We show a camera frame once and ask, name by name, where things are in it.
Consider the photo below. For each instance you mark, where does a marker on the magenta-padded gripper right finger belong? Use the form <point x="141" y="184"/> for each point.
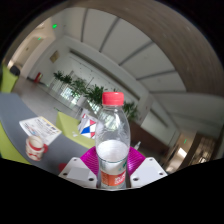
<point x="149" y="171"/>

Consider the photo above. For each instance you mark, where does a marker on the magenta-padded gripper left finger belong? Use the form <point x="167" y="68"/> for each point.
<point x="76" y="173"/>

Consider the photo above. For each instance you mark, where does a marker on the clear red-capped water bottle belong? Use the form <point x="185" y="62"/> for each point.
<point x="112" y="156"/>

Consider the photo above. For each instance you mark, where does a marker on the large lime green ottoman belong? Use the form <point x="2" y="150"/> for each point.
<point x="68" y="128"/>

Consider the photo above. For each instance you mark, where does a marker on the white red blue cube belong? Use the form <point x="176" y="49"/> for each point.
<point x="87" y="128"/>

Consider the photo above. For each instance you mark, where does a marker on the red and white cup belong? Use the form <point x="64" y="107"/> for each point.
<point x="35" y="148"/>

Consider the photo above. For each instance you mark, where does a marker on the colourful printed magazine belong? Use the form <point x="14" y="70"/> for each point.
<point x="41" y="128"/>

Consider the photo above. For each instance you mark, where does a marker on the lime green seat cushion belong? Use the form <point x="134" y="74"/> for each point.
<point x="8" y="150"/>

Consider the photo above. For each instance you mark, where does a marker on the group of potted plants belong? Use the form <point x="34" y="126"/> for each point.
<point x="80" y="87"/>

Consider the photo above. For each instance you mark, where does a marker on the red fire cabinet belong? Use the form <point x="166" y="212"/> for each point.
<point x="38" y="77"/>

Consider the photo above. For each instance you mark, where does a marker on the black chair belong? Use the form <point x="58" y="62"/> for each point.
<point x="15" y="70"/>

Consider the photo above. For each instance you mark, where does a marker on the green exit sign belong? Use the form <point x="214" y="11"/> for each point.
<point x="54" y="26"/>

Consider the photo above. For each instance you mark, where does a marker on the framed wall picture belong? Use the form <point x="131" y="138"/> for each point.
<point x="54" y="57"/>

